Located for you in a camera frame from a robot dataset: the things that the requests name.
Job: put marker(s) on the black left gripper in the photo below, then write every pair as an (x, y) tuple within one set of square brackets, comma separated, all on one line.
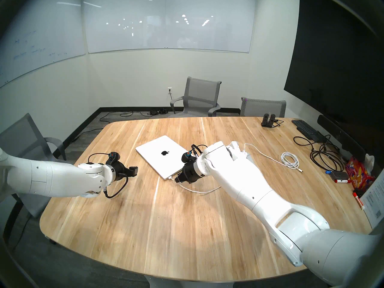
[(121, 172)]

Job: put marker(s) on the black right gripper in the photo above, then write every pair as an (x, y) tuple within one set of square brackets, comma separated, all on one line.
[(190, 173)]

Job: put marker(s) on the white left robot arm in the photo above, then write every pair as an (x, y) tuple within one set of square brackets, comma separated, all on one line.
[(45, 179)]

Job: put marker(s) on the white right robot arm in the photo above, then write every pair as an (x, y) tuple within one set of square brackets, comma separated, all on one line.
[(264, 194)]

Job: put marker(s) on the silver MacBook laptop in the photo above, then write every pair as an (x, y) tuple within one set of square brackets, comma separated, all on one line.
[(162, 158)]

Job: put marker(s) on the black controller charging dock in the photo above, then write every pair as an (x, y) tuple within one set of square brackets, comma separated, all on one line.
[(268, 121)]

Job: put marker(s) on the large white power adapter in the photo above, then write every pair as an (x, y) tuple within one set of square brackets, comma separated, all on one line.
[(235, 148)]

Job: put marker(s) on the small white power adapter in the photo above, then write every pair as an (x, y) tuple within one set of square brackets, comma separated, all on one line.
[(243, 155)]

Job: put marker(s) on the grey mesh chair with armrests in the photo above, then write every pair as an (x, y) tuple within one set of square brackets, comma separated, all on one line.
[(201, 92)]

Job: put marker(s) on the grey mesh chair without armrests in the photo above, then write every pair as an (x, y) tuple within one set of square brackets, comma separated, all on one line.
[(264, 109)]

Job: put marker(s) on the dark grey office chair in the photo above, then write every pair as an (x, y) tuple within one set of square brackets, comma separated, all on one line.
[(21, 137)]

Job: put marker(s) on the black keyboard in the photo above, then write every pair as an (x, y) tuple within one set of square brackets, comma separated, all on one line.
[(306, 130)]

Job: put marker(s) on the large clean glass whiteboard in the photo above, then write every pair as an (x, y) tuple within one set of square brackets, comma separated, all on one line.
[(168, 20)]

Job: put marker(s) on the grey whiteboard eraser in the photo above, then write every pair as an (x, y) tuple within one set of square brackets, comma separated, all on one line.
[(340, 175)]

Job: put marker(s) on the red white marker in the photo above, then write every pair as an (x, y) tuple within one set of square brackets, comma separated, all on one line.
[(358, 200), (342, 181)]

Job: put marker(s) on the black video bar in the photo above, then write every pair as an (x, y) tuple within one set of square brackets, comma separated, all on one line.
[(342, 137)]

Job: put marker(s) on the glass whiteboard with blue writing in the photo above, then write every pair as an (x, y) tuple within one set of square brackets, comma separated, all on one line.
[(39, 29)]

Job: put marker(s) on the colourful tissue box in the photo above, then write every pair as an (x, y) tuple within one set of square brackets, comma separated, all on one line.
[(358, 174)]

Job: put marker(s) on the large black TV screen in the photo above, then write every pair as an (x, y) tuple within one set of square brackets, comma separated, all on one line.
[(336, 65)]

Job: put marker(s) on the white printed paper sheet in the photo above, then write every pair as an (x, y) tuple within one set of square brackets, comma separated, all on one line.
[(375, 197)]

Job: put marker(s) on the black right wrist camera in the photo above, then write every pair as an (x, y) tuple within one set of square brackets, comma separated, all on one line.
[(187, 157)]

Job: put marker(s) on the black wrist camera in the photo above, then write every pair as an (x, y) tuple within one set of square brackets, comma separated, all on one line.
[(113, 158), (187, 157)]

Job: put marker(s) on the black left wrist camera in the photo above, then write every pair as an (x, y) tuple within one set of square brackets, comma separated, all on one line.
[(113, 158)]

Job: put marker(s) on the white table pedestal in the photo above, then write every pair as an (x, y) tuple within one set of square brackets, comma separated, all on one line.
[(180, 284)]

